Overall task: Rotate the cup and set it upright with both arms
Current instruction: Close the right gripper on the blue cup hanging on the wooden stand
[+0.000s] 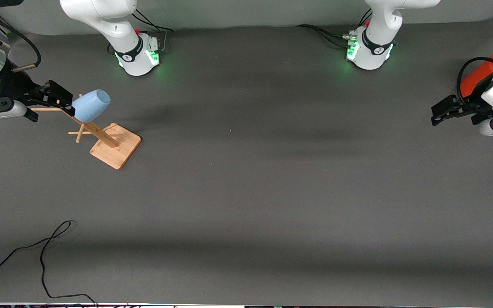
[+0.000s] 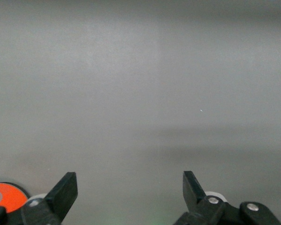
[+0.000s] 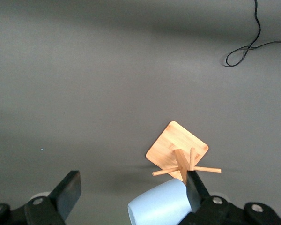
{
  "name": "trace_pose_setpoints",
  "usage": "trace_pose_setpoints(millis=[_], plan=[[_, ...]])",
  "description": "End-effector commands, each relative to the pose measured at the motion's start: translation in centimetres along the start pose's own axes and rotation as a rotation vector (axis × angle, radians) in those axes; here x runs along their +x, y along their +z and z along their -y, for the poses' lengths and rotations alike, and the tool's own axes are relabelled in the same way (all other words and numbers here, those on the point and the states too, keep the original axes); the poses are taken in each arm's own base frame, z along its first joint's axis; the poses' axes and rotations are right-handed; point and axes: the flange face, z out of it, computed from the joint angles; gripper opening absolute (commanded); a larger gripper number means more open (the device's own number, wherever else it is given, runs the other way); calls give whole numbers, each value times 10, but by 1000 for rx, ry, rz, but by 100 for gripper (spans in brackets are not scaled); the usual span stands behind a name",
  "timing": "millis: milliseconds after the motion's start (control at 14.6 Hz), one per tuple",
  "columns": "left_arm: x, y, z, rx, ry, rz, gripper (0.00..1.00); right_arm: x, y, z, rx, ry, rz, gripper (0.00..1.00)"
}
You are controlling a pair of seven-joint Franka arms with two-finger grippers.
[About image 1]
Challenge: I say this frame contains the thin black table cable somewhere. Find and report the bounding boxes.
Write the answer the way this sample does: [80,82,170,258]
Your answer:
[0,220,98,307]

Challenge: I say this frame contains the black left base cables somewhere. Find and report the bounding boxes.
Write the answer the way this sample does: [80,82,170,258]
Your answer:
[295,9,373,49]

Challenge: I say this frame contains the light blue cup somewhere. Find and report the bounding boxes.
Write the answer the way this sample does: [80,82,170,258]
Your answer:
[72,89,111,123]

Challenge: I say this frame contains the black base cables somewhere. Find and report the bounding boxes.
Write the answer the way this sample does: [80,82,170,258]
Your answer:
[129,9,174,54]
[295,9,373,49]

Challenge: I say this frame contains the black right base cables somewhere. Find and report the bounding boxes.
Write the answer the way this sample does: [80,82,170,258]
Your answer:
[129,9,174,54]

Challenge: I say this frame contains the orange cylindrical object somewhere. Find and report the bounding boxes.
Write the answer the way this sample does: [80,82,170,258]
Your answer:
[460,50,493,98]

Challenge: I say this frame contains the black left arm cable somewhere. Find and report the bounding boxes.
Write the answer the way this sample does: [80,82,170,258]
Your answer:
[456,56,493,107]

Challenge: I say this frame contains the wooden mug tree stand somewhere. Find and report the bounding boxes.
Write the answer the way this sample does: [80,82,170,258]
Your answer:
[31,94,142,170]

